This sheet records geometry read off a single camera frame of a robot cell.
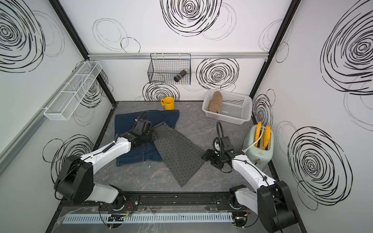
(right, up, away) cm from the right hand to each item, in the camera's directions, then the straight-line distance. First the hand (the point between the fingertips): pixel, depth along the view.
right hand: (206, 160), depth 84 cm
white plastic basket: (+21, +33, +32) cm, 51 cm away
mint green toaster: (+28, +10, -5) cm, 30 cm away
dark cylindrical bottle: (-18, +49, +5) cm, 53 cm away
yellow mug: (-26, +36, +26) cm, 51 cm away
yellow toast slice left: (+26, +17, -8) cm, 33 cm away
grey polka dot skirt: (-13, 0, +3) cm, 14 cm away
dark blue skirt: (-36, +3, +5) cm, 37 cm away
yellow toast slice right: (+32, +16, -6) cm, 37 cm away
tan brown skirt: (+10, +35, +25) cm, 44 cm away
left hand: (-30, +14, +5) cm, 34 cm away
